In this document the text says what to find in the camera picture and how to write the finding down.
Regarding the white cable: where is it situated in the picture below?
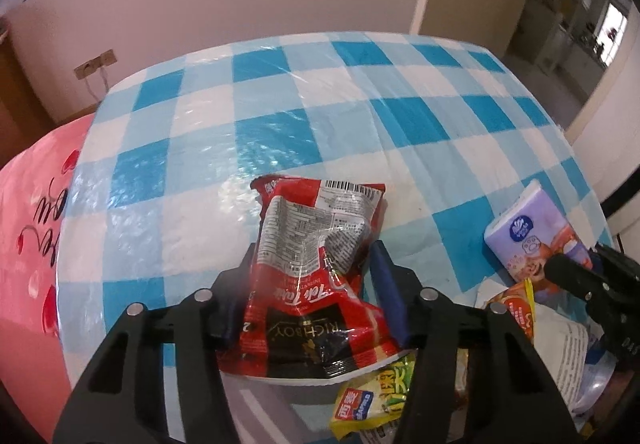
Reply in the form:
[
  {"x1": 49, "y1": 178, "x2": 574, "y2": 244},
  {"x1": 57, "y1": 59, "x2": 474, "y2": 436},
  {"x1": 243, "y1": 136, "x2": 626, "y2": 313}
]
[{"x1": 82, "y1": 69, "x2": 111, "y2": 102}]

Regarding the wall socket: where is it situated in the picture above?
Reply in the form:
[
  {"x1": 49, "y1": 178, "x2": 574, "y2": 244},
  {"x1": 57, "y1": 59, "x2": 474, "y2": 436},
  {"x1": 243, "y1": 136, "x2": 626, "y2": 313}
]
[{"x1": 74, "y1": 49, "x2": 118, "y2": 81}]

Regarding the orange snack packet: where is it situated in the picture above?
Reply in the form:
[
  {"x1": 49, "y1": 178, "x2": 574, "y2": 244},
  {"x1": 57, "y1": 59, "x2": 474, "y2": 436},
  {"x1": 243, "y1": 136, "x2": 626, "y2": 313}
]
[{"x1": 482, "y1": 278, "x2": 538, "y2": 342}]

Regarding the purple tissue pack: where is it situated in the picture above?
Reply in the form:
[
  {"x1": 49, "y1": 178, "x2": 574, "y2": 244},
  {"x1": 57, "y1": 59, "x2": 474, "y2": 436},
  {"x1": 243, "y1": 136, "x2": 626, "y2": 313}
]
[{"x1": 484, "y1": 179, "x2": 596, "y2": 286}]

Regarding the pink printed blanket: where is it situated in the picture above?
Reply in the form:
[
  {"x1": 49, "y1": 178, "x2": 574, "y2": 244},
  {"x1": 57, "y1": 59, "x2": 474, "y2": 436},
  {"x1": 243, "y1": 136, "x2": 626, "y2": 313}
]
[{"x1": 0, "y1": 113, "x2": 98, "y2": 442}]

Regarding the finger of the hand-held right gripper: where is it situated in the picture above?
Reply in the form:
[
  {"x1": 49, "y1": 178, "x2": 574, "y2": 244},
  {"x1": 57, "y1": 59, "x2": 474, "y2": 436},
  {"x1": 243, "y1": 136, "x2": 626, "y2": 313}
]
[
  {"x1": 544, "y1": 251, "x2": 608, "y2": 300},
  {"x1": 590, "y1": 243, "x2": 640, "y2": 325}
]

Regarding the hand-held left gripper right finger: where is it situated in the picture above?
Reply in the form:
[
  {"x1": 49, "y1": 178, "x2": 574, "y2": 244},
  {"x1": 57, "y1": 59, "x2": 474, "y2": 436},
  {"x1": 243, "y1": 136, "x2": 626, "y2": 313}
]
[{"x1": 369, "y1": 240, "x2": 583, "y2": 444}]

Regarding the blue checked tablecloth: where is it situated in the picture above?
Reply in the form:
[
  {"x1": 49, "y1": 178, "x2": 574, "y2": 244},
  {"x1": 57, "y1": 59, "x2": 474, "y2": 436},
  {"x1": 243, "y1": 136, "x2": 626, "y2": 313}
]
[{"x1": 55, "y1": 30, "x2": 616, "y2": 444}]

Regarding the wooden dresser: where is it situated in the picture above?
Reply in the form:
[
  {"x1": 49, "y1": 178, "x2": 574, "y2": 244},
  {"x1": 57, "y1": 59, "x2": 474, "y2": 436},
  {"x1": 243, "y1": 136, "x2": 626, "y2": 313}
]
[{"x1": 0, "y1": 22, "x2": 56, "y2": 165}]

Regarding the white wardrobe door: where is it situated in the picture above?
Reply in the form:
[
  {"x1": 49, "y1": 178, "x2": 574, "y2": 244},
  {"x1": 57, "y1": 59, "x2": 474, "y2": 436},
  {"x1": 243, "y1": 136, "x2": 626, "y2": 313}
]
[{"x1": 565, "y1": 19, "x2": 640, "y2": 205}]

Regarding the red snack packet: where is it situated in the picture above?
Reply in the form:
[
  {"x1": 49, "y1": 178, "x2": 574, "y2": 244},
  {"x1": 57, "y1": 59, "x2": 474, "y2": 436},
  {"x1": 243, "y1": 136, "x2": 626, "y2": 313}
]
[{"x1": 217, "y1": 174, "x2": 401, "y2": 379}]

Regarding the yellow green snack packet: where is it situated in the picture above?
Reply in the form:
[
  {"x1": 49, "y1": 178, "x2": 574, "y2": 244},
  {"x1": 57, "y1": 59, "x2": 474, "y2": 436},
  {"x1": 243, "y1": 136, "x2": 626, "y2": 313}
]
[{"x1": 329, "y1": 354, "x2": 418, "y2": 442}]

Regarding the white printed packet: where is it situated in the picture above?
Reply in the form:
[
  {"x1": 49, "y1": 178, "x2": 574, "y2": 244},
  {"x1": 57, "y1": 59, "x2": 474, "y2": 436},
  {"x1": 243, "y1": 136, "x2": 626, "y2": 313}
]
[{"x1": 527, "y1": 309, "x2": 593, "y2": 417}]

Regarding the small bright window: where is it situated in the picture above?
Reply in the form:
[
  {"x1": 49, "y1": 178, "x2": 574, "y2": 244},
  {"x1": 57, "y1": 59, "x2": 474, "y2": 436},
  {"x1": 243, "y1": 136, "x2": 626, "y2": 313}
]
[{"x1": 597, "y1": 2, "x2": 628, "y2": 68}]

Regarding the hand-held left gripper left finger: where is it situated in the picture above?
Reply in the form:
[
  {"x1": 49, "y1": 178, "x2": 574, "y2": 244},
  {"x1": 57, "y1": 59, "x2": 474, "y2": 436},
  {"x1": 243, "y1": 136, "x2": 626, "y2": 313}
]
[{"x1": 52, "y1": 244, "x2": 261, "y2": 444}]

